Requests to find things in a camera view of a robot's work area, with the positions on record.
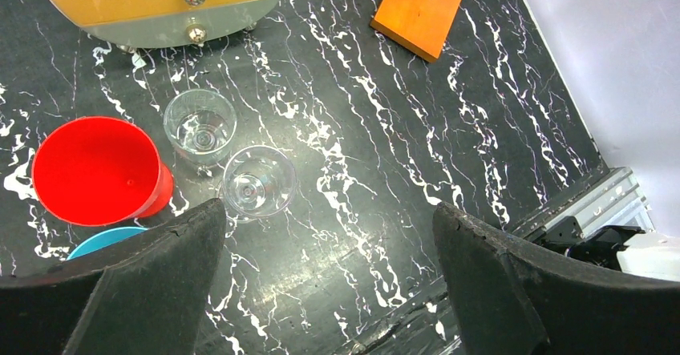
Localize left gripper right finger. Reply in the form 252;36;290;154
432;202;679;354

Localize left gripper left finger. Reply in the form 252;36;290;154
1;199;226;354

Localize blue wine glass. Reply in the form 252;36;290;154
67;226;147;260

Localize red wine glass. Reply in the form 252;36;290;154
31;116;174;227

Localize clear wine glass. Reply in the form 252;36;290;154
219;145;298;223
163;88;237;177

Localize clear wine glass front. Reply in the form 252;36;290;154
163;88;237;177

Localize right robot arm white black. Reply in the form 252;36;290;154
531;216;679;282

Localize wooden rack base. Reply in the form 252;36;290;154
370;0;462;63

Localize round pastel drawer cabinet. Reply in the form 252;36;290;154
50;0;279;49

